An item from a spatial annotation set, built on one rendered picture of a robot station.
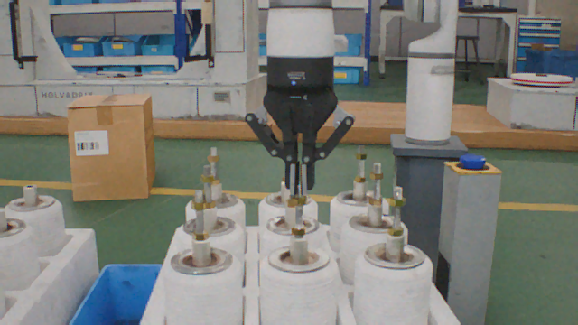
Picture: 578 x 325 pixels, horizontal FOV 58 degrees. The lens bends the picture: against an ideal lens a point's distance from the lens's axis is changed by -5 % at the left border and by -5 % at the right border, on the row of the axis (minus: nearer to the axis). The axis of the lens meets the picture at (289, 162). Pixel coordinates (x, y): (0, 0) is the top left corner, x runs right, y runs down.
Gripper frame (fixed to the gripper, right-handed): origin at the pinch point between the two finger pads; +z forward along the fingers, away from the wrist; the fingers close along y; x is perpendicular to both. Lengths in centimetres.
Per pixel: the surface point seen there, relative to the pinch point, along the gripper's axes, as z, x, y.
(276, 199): 10.3, 22.2, -8.0
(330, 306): 15.2, -2.2, 4.2
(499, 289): 36, 48, 34
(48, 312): 21.1, -2.6, -35.3
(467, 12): -34, 536, 74
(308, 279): 10.8, -4.2, 1.9
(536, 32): -16, 539, 147
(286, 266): 10.1, -2.9, -1.0
